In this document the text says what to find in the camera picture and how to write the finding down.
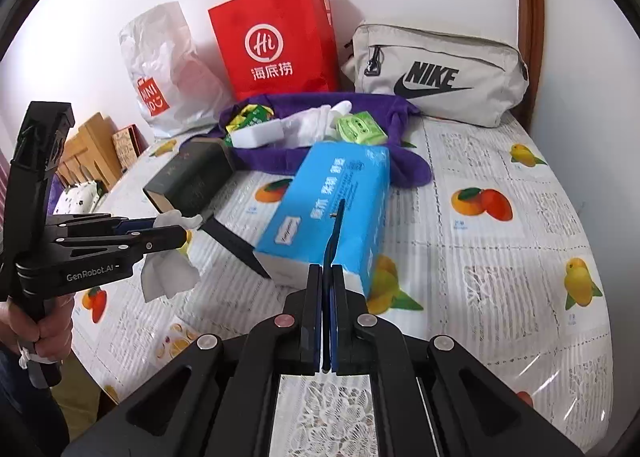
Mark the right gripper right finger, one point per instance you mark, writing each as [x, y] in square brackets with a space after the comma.
[433, 398]

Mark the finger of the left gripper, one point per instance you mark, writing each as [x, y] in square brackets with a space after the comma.
[133, 225]
[156, 239]

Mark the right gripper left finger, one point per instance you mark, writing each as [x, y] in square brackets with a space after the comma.
[296, 342]

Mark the white mesh pouch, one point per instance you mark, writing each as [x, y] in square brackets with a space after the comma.
[167, 273]

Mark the green wet wipes packet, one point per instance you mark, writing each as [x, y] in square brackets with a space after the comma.
[268, 112]

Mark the light green tissue packet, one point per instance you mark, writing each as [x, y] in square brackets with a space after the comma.
[360, 128]

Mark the person left hand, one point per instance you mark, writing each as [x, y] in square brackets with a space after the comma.
[52, 336]

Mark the dark green tea tin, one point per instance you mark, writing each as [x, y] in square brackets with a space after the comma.
[190, 181]

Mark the wooden knife block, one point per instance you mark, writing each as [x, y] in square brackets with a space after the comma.
[90, 155]

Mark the cardboard box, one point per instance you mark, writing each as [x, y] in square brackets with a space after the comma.
[127, 145]

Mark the white Miniso plastic bag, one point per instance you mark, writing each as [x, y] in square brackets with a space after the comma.
[176, 90]

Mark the blue tissue pack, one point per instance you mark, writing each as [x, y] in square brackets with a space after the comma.
[300, 229]

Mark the purple towel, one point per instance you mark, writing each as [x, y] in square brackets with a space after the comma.
[407, 169]

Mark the red paper shopping bag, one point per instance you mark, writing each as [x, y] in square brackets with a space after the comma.
[277, 46]

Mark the beige Nike waist bag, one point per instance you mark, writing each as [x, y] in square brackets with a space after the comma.
[458, 77]

